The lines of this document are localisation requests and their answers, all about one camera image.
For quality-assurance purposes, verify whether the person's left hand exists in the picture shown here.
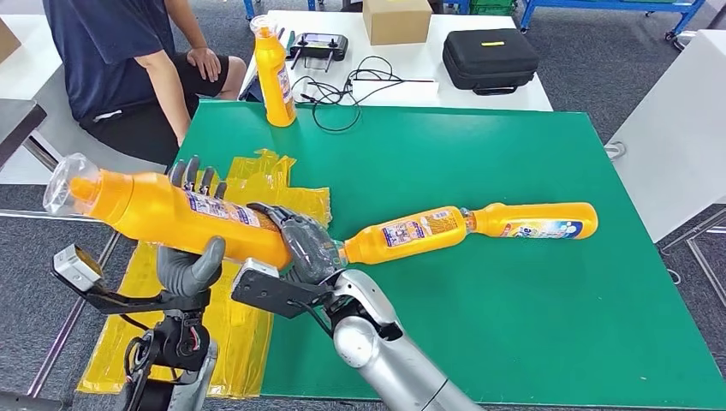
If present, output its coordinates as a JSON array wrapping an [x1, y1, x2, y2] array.
[[187, 46, 223, 83]]

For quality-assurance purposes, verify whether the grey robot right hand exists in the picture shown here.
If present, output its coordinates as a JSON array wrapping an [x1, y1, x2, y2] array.
[[247, 202, 344, 285]]

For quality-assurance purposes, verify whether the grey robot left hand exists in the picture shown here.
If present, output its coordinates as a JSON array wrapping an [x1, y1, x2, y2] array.
[[157, 156, 228, 299]]

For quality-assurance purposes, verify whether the orange detergent bottle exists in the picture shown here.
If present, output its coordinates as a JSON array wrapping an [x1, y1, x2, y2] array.
[[334, 205, 474, 266], [250, 15, 298, 128], [461, 201, 599, 241], [43, 152, 296, 271]]

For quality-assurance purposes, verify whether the dark blue folder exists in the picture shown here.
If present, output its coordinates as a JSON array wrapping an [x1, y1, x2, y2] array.
[[239, 28, 288, 104]]

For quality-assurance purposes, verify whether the yellow plastic sheet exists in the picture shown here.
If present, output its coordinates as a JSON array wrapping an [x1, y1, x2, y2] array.
[[76, 148, 333, 399]]

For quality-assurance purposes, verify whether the person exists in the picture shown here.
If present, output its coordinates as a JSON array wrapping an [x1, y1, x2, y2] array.
[[42, 0, 247, 167]]

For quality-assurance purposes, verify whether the black remote controller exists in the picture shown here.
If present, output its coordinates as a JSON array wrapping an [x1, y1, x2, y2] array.
[[289, 33, 350, 73]]

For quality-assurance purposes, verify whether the green table mat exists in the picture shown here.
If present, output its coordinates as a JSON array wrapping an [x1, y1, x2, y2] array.
[[176, 100, 726, 411]]

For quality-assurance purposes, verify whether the closed cardboard box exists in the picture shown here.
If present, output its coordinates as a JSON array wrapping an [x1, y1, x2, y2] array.
[[362, 0, 433, 46]]

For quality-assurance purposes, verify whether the dark grey table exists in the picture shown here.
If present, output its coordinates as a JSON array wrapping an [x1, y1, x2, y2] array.
[[0, 98, 48, 169]]

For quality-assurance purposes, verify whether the brown cardboard box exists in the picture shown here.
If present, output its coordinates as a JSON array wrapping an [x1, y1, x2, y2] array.
[[0, 16, 22, 64]]

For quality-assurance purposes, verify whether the white work table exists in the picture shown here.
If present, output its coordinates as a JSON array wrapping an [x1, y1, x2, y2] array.
[[238, 9, 554, 113]]

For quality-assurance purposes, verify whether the black zip carry case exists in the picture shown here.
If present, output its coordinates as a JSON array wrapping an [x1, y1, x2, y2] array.
[[442, 28, 540, 97]]

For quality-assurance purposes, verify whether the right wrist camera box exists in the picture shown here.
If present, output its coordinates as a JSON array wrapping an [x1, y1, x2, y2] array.
[[230, 258, 336, 320]]

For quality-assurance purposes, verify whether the black tangled cable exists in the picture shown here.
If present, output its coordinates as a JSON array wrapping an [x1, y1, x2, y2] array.
[[290, 55, 405, 134]]

